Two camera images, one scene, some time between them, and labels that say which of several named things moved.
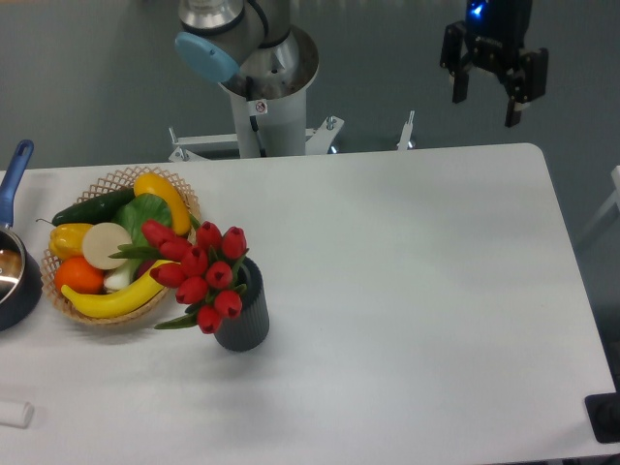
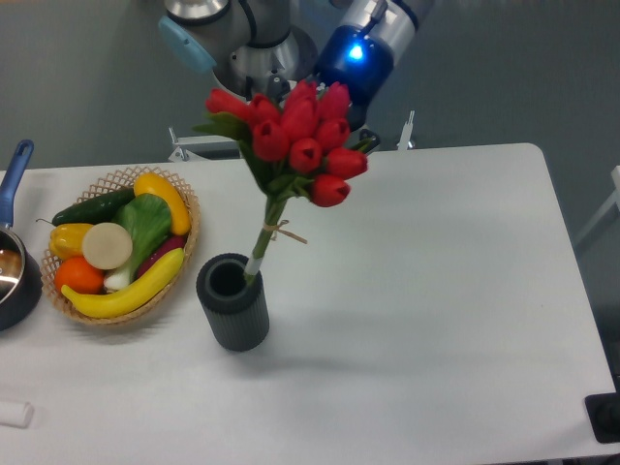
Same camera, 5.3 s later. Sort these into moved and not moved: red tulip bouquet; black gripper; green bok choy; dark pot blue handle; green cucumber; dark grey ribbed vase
Moved: red tulip bouquet; black gripper
Not moved: dark pot blue handle; dark grey ribbed vase; green cucumber; green bok choy
